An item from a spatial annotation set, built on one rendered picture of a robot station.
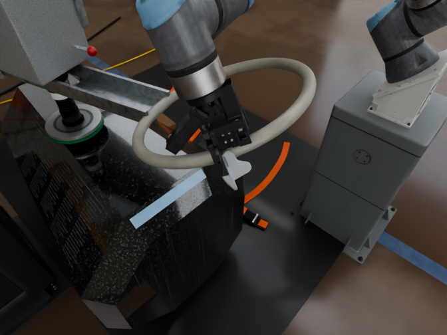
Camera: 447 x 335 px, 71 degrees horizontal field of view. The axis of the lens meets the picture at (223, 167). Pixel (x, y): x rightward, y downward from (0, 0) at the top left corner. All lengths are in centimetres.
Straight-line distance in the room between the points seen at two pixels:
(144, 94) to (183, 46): 59
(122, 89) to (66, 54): 19
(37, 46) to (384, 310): 187
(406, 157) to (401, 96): 24
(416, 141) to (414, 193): 108
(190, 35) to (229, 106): 14
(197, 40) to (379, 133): 107
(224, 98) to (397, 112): 100
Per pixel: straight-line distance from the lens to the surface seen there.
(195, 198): 115
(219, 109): 57
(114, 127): 139
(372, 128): 145
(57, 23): 114
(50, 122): 142
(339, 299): 188
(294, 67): 88
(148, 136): 131
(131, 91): 110
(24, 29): 108
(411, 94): 140
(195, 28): 51
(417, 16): 138
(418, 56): 144
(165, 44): 51
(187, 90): 52
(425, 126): 151
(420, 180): 258
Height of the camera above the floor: 168
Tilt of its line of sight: 48 degrees down
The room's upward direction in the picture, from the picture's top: straight up
